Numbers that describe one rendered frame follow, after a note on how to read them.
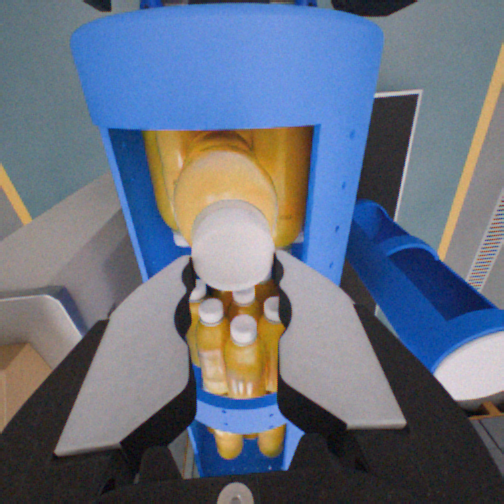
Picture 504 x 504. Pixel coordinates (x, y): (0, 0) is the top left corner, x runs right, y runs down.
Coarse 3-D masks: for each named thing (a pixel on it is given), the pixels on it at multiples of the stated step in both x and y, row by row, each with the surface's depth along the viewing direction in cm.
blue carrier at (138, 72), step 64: (128, 64) 17; (192, 64) 16; (256, 64) 16; (320, 64) 17; (128, 128) 19; (192, 128) 18; (320, 128) 19; (128, 192) 33; (320, 192) 22; (320, 256) 26; (256, 448) 71
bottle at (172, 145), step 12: (156, 132) 28; (168, 132) 27; (180, 132) 26; (192, 132) 27; (168, 144) 27; (180, 144) 27; (168, 156) 28; (180, 156) 28; (168, 168) 29; (180, 168) 28; (168, 180) 30; (168, 192) 31
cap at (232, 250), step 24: (216, 216) 12; (240, 216) 12; (216, 240) 12; (240, 240) 12; (264, 240) 12; (216, 264) 12; (240, 264) 12; (264, 264) 13; (216, 288) 13; (240, 288) 13
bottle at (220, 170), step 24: (192, 144) 23; (216, 144) 18; (240, 144) 19; (192, 168) 15; (216, 168) 14; (240, 168) 15; (264, 168) 17; (192, 192) 14; (216, 192) 13; (240, 192) 14; (264, 192) 15; (192, 216) 14; (264, 216) 14; (192, 240) 14
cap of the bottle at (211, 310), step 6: (210, 300) 44; (216, 300) 44; (204, 306) 43; (210, 306) 43; (216, 306) 43; (222, 306) 43; (204, 312) 42; (210, 312) 42; (216, 312) 42; (222, 312) 43; (204, 318) 42; (210, 318) 42; (216, 318) 42
